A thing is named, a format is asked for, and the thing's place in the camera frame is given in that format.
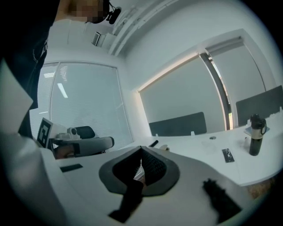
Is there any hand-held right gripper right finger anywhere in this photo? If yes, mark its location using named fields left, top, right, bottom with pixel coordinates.
left=141, top=146, right=180, bottom=197

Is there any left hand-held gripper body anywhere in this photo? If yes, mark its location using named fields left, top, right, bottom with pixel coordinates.
left=36, top=117, right=115, bottom=158

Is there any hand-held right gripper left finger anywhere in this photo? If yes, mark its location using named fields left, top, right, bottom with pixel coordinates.
left=99, top=146, right=144, bottom=197

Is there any person's left hand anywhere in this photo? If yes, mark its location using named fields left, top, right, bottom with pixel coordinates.
left=54, top=145, right=75, bottom=160

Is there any black office chair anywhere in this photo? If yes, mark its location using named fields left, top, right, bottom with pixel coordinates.
left=75, top=125, right=96, bottom=140

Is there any long dark divider panel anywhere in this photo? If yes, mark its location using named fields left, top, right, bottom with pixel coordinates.
left=149, top=111, right=207, bottom=137

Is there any black rectangular strip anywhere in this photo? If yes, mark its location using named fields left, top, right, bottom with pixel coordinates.
left=222, top=148, right=235, bottom=164

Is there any wide grey roller blind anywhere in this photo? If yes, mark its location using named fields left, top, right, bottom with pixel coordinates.
left=137, top=53, right=228, bottom=136

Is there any black and cream bottle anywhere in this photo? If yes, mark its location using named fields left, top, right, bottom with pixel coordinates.
left=249, top=113, right=267, bottom=156

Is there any white ceiling air conditioner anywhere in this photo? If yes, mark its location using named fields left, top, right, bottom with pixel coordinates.
left=91, top=31, right=116, bottom=48

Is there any blue notebook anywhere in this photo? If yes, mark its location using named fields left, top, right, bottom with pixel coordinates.
left=243, top=125, right=271, bottom=136

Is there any short dark divider panel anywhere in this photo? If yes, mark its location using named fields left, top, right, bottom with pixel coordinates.
left=235, top=85, right=283, bottom=127

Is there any person's dark clothed torso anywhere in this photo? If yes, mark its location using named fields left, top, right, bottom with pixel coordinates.
left=0, top=0, right=73, bottom=137

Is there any narrow grey roller blind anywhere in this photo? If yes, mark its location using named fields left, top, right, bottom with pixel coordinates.
left=205, top=36, right=267, bottom=99

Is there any person's head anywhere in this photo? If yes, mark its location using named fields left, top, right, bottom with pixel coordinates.
left=67, top=0, right=108, bottom=24

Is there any black head-mounted camera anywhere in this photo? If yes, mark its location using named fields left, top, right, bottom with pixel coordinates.
left=105, top=5, right=122, bottom=25

